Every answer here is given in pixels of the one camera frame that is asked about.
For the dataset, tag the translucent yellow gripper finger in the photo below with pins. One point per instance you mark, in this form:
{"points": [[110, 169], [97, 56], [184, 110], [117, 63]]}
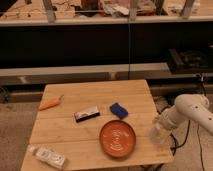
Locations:
{"points": [[163, 135]]}

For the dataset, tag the white ceramic cup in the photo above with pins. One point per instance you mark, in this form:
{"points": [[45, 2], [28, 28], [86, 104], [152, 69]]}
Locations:
{"points": [[153, 133]]}

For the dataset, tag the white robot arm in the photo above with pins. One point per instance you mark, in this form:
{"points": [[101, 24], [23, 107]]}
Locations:
{"points": [[186, 107]]}

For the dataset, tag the orange ceramic bowl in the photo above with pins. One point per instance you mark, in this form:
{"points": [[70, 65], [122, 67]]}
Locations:
{"points": [[117, 139]]}

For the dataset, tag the blue sponge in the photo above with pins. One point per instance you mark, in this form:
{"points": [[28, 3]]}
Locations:
{"points": [[118, 110]]}

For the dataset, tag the black tray on shelf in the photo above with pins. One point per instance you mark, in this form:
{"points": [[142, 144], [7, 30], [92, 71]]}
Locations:
{"points": [[190, 62]]}

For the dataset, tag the orange toy carrot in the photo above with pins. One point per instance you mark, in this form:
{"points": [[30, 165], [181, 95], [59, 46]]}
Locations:
{"points": [[51, 103]]}

